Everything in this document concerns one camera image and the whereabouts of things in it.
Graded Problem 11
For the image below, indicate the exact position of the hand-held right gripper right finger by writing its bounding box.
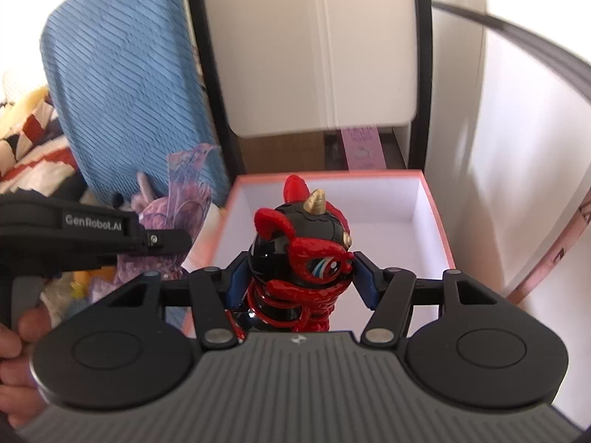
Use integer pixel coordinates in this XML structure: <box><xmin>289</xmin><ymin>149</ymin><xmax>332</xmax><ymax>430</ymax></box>
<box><xmin>351</xmin><ymin>250</ymin><xmax>502</xmax><ymax>348</ymax></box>

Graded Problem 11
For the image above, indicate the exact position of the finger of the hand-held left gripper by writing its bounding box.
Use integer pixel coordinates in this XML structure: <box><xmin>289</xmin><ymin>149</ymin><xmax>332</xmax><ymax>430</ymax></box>
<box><xmin>137</xmin><ymin>227</ymin><xmax>193</xmax><ymax>258</ymax></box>

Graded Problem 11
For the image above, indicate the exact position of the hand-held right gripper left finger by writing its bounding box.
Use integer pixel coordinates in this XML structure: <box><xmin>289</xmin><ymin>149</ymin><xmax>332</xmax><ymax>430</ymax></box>
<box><xmin>95</xmin><ymin>251</ymin><xmax>253</xmax><ymax>350</ymax></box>

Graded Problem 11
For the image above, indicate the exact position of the purple pink toy figure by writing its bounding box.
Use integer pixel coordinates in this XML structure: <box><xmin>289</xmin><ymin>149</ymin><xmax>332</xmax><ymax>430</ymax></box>
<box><xmin>115</xmin><ymin>143</ymin><xmax>223</xmax><ymax>289</ymax></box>

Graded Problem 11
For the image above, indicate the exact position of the yellow plush toy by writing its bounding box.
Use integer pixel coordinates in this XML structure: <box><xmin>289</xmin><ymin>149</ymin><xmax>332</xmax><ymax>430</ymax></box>
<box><xmin>69</xmin><ymin>265</ymin><xmax>117</xmax><ymax>298</ymax></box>

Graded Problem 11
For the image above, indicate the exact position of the pink cardboard box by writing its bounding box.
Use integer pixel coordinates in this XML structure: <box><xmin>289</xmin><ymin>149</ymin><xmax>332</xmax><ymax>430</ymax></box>
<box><xmin>181</xmin><ymin>169</ymin><xmax>458</xmax><ymax>340</ymax></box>

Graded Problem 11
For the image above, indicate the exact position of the red black horned figurine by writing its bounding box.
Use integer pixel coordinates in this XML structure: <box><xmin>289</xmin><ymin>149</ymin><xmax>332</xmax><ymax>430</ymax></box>
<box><xmin>226</xmin><ymin>174</ymin><xmax>355</xmax><ymax>334</ymax></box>

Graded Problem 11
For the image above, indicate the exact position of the person's left hand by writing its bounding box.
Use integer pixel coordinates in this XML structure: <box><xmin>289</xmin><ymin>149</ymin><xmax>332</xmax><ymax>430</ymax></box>
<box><xmin>0</xmin><ymin>303</ymin><xmax>52</xmax><ymax>431</ymax></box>

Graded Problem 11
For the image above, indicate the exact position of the patterned blanket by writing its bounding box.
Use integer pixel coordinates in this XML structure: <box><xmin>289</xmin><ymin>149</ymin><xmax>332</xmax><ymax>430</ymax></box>
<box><xmin>0</xmin><ymin>69</ymin><xmax>89</xmax><ymax>205</ymax></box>

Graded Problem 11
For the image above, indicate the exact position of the pink milk carton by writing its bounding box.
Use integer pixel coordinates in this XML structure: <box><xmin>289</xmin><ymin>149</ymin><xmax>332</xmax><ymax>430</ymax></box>
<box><xmin>342</xmin><ymin>124</ymin><xmax>389</xmax><ymax>172</ymax></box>

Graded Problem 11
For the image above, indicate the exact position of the white box lid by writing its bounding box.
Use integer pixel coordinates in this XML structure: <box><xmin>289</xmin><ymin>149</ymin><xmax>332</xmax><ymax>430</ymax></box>
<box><xmin>182</xmin><ymin>0</ymin><xmax>433</xmax><ymax>177</ymax></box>

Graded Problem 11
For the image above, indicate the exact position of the blue textured sofa cover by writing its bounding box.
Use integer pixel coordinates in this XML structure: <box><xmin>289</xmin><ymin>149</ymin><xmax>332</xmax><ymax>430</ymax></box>
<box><xmin>39</xmin><ymin>0</ymin><xmax>232</xmax><ymax>333</ymax></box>

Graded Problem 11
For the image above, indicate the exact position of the rose gold strip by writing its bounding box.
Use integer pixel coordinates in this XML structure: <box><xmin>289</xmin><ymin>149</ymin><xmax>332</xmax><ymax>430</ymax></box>
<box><xmin>505</xmin><ymin>189</ymin><xmax>591</xmax><ymax>306</ymax></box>

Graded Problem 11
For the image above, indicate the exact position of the beige cardboard panel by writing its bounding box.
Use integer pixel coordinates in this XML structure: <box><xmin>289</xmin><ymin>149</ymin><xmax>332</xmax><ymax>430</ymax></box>
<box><xmin>196</xmin><ymin>0</ymin><xmax>422</xmax><ymax>138</ymax></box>

